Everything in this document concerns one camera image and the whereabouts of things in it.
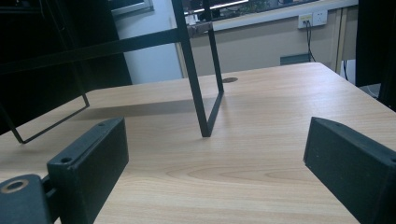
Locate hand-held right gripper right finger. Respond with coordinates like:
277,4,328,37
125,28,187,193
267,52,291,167
303,116,396,224

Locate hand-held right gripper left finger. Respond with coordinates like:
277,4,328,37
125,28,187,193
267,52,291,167
46,117,130,224

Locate black power cable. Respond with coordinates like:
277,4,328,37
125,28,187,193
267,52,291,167
304,20,317,63

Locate black metal frame rack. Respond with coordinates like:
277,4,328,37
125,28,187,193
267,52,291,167
0,0,225,145

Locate white wall power socket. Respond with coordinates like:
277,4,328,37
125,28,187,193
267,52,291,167
297,9,329,30

